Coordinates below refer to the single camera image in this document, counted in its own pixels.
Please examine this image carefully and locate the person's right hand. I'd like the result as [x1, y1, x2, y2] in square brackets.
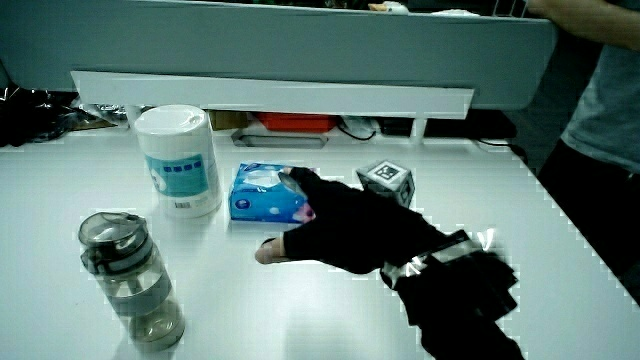
[253, 159, 454, 276]

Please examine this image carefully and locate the grey transparent bottle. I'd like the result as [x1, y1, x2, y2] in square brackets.
[77, 210, 187, 353]

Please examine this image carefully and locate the another person's forearm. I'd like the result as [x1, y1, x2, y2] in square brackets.
[525, 0, 640, 52]

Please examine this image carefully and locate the person's right forearm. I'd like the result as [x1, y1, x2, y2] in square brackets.
[379, 227, 526, 360]

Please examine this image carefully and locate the blue tissue pack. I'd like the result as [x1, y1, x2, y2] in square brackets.
[228, 161, 318, 225]

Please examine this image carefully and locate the white plastic bag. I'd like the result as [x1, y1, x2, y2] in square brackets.
[342, 115, 382, 139]

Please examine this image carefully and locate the red box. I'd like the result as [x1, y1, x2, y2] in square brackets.
[256, 112, 339, 134]

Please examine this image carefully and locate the white desk shelf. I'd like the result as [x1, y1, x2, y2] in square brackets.
[69, 69, 476, 145]

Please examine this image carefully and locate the brown cardboard box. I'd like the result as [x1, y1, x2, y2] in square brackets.
[208, 110, 251, 132]

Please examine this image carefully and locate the grey desk partition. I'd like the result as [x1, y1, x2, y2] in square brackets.
[0, 0, 559, 112]

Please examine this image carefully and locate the white wipes canister teal label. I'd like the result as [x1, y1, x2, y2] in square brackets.
[133, 103, 224, 220]

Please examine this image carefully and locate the beige and white object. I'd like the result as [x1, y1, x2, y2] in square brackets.
[367, 0, 411, 15]

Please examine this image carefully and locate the flat white object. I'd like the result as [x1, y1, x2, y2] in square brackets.
[431, 8, 482, 18]

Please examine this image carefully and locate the silver foil packet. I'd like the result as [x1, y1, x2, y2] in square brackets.
[77, 102, 127, 122]

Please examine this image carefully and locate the crumpled black plastic bag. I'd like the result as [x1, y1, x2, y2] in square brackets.
[0, 86, 104, 149]

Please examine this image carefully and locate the black cable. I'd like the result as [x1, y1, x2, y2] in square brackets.
[336, 122, 378, 143]
[471, 137, 530, 165]

